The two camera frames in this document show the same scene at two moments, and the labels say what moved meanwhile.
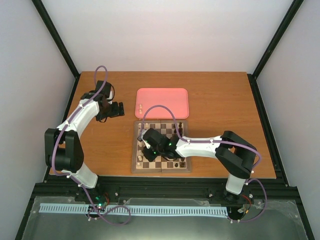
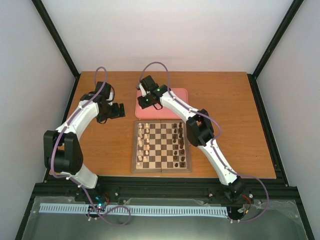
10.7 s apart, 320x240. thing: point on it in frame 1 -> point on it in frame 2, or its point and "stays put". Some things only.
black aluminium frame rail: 200,187 stays put
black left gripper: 100,116 stays put
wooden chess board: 140,162 stays put
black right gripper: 150,157 -> 142,104
